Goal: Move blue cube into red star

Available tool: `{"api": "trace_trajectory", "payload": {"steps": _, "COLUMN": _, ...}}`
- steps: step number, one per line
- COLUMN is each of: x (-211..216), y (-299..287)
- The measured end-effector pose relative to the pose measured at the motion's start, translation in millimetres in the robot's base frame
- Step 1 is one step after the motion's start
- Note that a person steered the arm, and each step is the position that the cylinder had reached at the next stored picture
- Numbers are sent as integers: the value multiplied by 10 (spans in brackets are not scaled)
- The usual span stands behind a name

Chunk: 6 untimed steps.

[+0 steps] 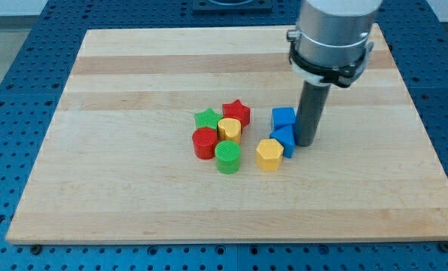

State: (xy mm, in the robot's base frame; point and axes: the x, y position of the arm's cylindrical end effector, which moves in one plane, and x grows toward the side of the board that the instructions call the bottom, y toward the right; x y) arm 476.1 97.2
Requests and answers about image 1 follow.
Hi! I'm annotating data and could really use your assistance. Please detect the blue cube block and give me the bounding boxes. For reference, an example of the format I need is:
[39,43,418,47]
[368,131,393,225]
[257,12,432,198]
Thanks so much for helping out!
[271,107,296,131]

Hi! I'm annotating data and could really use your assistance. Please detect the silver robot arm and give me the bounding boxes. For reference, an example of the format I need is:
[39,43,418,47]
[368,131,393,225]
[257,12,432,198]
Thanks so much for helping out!
[286,0,382,88]

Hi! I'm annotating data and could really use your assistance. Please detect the green star block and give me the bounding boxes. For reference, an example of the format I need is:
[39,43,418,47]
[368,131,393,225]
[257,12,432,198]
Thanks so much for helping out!
[194,108,223,131]

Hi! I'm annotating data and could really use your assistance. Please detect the red star block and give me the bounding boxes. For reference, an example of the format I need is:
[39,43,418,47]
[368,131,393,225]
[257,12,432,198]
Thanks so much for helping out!
[221,99,251,128]

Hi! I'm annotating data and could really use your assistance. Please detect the yellow heart block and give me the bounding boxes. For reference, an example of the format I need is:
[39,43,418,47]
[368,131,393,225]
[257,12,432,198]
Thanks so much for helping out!
[218,118,242,145]

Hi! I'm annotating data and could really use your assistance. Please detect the green cylinder block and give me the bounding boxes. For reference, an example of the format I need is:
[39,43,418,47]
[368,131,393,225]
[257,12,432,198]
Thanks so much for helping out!
[215,140,241,174]

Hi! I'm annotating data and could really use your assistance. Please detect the red cylinder block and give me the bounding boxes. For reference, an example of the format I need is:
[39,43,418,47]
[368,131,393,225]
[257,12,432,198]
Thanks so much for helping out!
[192,127,218,160]

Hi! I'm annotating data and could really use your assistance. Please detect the yellow hexagon block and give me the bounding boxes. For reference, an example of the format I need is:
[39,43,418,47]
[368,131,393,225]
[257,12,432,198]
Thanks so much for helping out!
[255,139,284,172]

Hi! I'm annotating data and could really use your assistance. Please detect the blue triangle block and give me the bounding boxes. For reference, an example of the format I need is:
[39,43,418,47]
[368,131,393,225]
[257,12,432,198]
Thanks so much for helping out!
[270,125,295,158]

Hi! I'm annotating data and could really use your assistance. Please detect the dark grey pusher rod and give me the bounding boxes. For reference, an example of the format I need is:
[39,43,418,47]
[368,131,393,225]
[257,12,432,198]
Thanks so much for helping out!
[294,81,330,147]

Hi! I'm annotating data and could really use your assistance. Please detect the wooden board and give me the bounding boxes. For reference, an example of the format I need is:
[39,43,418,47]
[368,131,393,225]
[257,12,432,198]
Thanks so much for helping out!
[6,26,448,245]

